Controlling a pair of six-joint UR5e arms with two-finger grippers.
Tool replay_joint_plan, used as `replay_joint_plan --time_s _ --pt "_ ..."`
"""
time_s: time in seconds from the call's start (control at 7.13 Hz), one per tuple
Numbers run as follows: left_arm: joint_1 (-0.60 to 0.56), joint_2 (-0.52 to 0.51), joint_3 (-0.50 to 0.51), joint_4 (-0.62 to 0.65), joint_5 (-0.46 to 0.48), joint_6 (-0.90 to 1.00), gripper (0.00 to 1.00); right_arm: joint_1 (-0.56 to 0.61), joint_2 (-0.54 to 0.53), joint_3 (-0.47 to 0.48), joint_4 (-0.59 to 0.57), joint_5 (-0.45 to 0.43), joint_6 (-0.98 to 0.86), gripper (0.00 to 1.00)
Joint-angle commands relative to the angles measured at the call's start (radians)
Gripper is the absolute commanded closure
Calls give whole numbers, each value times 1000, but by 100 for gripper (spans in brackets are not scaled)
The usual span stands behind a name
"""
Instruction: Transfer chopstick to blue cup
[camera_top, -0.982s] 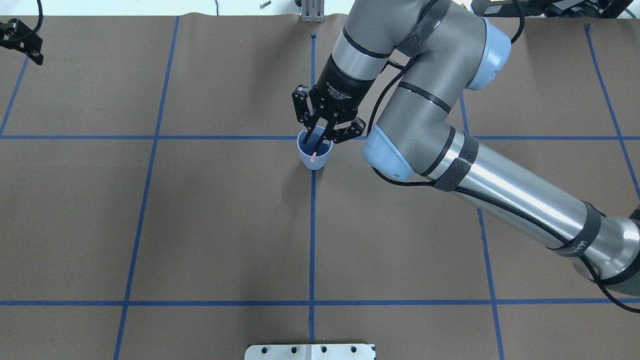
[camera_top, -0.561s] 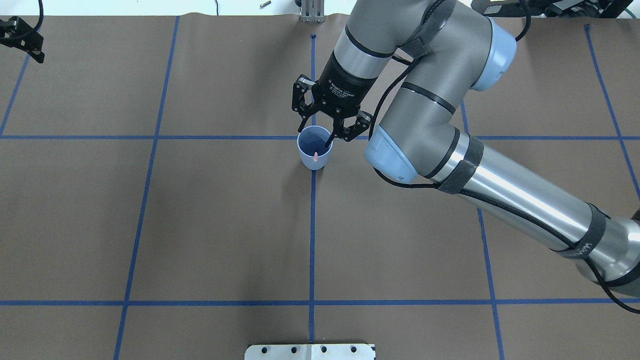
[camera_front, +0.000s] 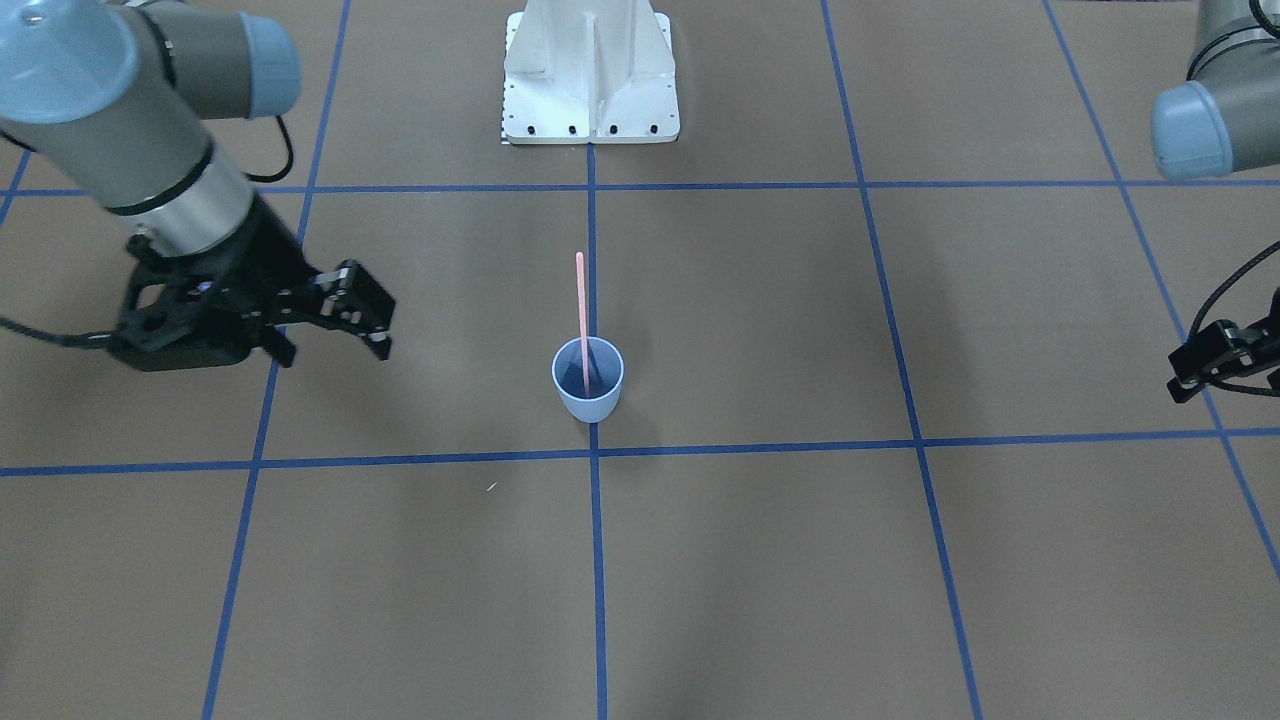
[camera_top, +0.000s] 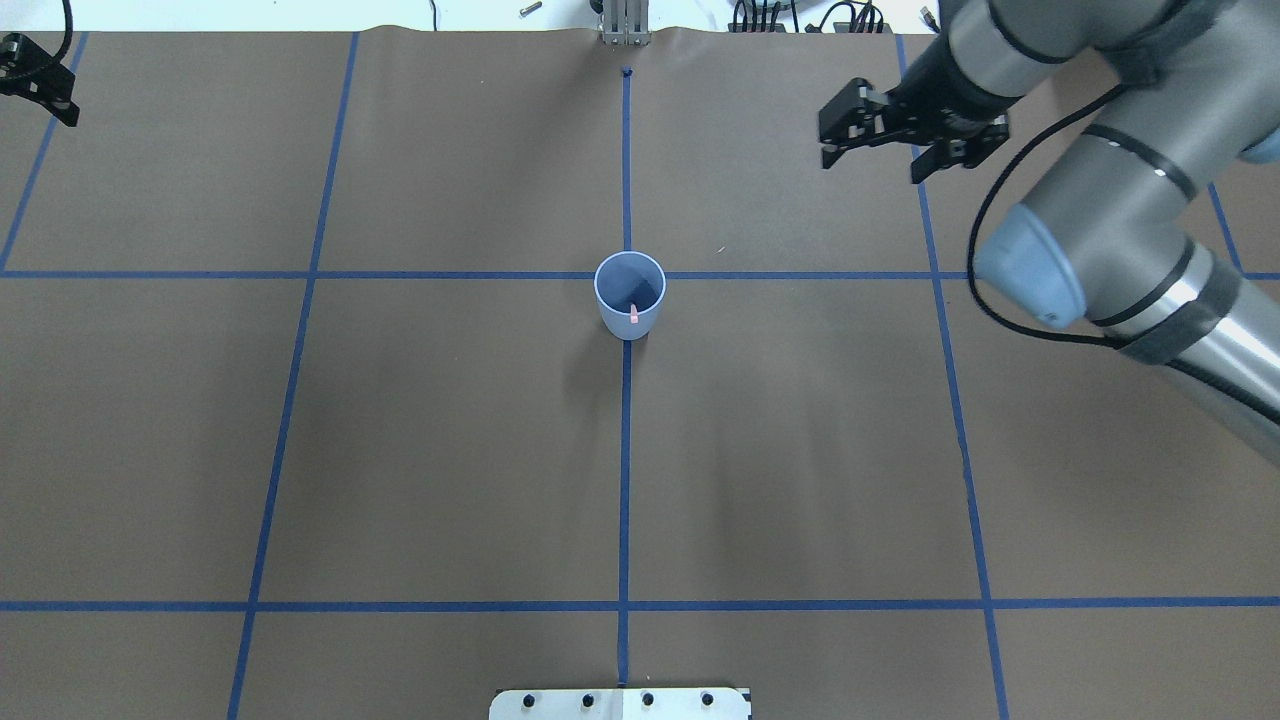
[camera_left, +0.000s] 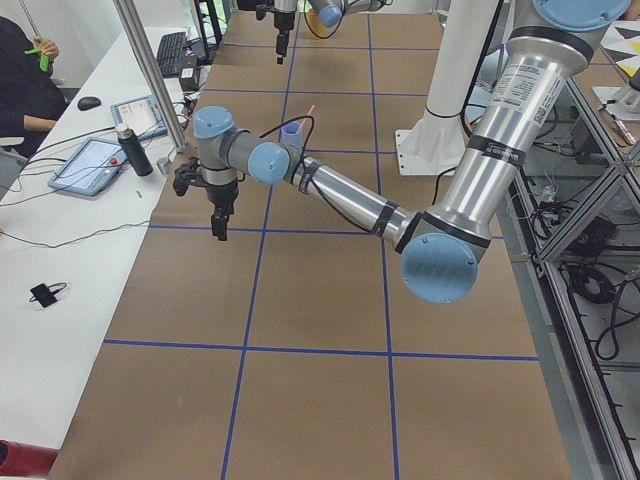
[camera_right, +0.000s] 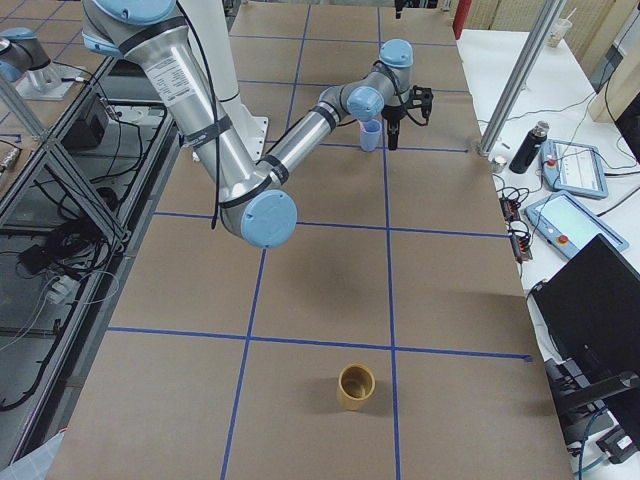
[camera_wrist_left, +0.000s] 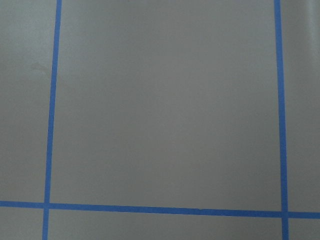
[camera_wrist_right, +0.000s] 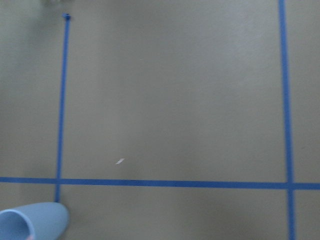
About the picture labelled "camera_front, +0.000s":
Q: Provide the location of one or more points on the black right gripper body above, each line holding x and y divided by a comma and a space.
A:
263, 258

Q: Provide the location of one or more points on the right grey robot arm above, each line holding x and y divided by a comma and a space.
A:
116, 94

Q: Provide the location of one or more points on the white metal mounting base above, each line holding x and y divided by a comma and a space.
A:
579, 72

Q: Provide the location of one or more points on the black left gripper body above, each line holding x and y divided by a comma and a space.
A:
1222, 352

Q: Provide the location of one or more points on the light blue plastic cup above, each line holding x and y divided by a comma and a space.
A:
607, 374

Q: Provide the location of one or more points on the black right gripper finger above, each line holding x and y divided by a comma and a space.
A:
276, 345
379, 343

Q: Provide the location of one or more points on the pink chopstick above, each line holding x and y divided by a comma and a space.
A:
581, 280

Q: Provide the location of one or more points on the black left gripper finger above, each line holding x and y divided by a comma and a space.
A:
1183, 390

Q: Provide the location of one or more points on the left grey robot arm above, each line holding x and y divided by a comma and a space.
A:
1221, 120

